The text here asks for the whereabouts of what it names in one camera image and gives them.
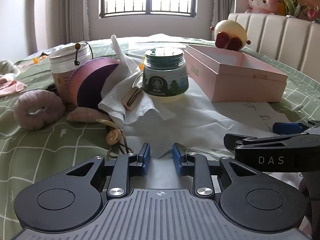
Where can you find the pink towel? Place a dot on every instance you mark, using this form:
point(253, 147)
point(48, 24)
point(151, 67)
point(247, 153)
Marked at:
point(10, 87)

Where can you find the pink cardboard box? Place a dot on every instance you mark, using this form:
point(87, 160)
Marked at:
point(237, 85)

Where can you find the beige curtain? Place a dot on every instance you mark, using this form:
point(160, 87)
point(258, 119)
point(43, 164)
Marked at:
point(70, 17)
point(220, 5)

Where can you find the grey cloth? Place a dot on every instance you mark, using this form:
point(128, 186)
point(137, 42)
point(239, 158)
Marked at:
point(7, 66)

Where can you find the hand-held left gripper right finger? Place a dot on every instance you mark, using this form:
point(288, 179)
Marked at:
point(177, 158)

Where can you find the green grid bedsheet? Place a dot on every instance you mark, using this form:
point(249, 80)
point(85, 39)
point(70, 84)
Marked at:
point(37, 150)

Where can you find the white tissue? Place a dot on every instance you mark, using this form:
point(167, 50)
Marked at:
point(117, 102)

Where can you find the pink checked fabric pouch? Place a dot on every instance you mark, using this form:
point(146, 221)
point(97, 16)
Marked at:
point(82, 116)

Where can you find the purple round cushion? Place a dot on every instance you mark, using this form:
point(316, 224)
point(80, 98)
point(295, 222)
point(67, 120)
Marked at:
point(95, 85)

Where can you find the pink plush toy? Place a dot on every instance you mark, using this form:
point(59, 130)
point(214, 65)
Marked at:
point(261, 1)

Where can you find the green lidded jar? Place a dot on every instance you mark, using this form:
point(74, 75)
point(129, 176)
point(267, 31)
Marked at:
point(165, 80)

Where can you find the pink flower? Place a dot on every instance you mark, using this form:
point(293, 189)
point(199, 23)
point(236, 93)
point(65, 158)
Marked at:
point(312, 11)

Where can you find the green potted plant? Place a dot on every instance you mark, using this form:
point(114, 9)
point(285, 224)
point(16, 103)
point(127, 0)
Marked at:
point(291, 5)

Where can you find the round cream plush toy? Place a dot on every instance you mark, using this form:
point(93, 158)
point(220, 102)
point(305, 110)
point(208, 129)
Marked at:
point(230, 27)

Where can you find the small orange plastic piece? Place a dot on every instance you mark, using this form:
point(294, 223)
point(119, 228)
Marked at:
point(36, 60)

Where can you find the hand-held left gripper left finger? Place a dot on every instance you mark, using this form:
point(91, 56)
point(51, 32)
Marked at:
point(145, 158)

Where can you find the wooden smiley charm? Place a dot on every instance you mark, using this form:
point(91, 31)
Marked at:
point(113, 135)

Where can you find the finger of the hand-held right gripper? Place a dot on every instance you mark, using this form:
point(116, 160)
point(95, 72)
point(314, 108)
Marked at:
point(231, 140)
point(287, 127)

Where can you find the cream padded headboard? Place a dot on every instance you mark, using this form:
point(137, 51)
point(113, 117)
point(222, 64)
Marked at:
point(275, 35)

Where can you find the white sheet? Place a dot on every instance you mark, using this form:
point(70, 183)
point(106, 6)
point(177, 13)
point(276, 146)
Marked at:
point(200, 120)

